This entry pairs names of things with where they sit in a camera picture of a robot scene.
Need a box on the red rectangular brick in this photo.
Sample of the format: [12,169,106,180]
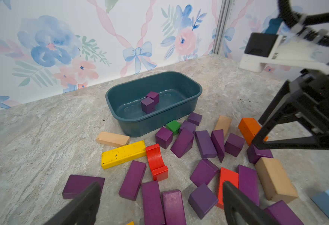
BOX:
[215,167,239,210]

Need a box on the purple triangle brick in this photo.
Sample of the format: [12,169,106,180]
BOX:
[211,129,225,163]

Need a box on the natural wood brick near bin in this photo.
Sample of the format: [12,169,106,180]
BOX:
[96,132,130,148]

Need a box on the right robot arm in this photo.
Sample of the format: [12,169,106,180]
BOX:
[240,1,329,150]

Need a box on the purple cube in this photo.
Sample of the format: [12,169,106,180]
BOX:
[141,97,156,114]
[187,112,202,126]
[146,91,159,105]
[247,144,274,164]

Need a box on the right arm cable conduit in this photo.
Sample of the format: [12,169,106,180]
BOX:
[277,0,329,48]

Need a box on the yellow long brick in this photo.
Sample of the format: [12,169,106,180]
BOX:
[101,141,147,170]

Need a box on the purple long brick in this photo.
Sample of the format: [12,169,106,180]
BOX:
[264,200,304,225]

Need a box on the natural wood brick right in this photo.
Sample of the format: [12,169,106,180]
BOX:
[214,115,232,138]

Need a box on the red arch brick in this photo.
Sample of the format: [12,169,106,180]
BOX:
[146,144,169,181]

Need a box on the orange brick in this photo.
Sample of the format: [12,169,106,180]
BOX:
[238,118,261,146]

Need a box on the teal plastic storage bin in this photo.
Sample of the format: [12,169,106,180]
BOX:
[106,71,202,137]

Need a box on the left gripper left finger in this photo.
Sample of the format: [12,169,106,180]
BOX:
[45,182,101,225]

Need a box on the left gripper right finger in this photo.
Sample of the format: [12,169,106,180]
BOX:
[222,181,279,225]

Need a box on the natural wood brick lower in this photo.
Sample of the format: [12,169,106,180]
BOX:
[255,157,298,203]

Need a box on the purple brick beside red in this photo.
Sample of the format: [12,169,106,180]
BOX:
[237,165,260,206]

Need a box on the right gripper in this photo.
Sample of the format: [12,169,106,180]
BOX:
[252,63,329,150]

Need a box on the purple brick far left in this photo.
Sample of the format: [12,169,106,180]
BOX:
[62,174,105,199]

